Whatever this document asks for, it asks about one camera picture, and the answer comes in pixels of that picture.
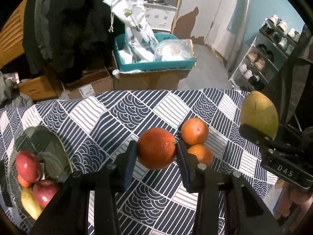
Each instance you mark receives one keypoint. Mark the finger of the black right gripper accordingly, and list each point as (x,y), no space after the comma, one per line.
(254,135)

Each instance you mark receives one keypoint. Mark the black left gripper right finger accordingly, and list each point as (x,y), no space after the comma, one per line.
(201,179)

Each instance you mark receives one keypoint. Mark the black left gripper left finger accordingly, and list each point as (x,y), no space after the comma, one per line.
(115,177)

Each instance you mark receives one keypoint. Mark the yellow green pear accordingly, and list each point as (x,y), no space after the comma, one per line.
(259,112)

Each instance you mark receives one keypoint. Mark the dark orange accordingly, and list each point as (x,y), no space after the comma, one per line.
(156,148)

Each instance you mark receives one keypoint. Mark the person's right hand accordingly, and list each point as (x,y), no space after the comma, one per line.
(292,195)

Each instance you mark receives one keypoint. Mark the blue white patterned tablecloth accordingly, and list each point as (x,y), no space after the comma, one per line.
(94,130)

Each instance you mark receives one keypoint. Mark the dark green glass plate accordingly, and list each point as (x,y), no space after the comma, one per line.
(49,149)

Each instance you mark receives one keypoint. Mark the red apple lower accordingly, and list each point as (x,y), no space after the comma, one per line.
(44,191)

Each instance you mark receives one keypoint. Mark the red apple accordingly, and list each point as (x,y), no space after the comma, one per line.
(44,191)
(28,166)

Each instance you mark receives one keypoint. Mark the red apple upper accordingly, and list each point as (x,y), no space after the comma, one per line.
(28,166)

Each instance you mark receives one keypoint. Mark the yellow pear in plate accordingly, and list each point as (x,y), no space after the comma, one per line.
(30,203)

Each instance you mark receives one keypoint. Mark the small orange in plate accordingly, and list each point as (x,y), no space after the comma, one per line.
(23,182)

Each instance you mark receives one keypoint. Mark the flat cardboard box with label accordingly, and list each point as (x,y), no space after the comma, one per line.
(90,84)

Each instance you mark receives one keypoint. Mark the white shoe rack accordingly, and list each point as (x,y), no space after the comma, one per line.
(266,55)

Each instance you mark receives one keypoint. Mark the teal cardboard box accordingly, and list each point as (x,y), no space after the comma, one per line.
(148,66)

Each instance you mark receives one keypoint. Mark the large brown cardboard box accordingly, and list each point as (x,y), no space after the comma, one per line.
(153,80)

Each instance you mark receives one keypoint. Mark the clear plastic bag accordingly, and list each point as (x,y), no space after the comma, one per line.
(174,50)

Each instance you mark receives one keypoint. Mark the small brown cardboard box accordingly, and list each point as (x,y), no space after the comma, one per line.
(38,89)

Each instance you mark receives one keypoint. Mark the white patterned storage box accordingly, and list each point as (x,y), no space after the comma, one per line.
(159,16)

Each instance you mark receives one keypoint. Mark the dark hanging clothes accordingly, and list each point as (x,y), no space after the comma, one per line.
(71,36)

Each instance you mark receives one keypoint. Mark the orange slatted wooden door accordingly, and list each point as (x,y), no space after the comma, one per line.
(11,36)

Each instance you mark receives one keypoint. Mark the white printed rice bag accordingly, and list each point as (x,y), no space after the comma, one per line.
(139,36)

